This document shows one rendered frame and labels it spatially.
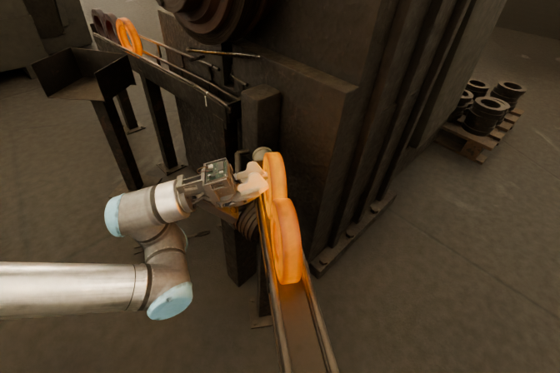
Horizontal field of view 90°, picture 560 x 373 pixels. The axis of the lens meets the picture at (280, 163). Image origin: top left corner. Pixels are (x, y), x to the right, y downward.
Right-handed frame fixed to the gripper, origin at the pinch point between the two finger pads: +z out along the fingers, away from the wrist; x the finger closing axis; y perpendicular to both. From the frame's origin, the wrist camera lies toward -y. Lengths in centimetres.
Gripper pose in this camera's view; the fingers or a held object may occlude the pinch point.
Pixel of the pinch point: (273, 179)
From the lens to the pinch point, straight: 64.1
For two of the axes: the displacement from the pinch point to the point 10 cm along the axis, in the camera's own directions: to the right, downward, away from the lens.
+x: -1.7, -6.4, 7.5
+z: 9.6, -2.7, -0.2
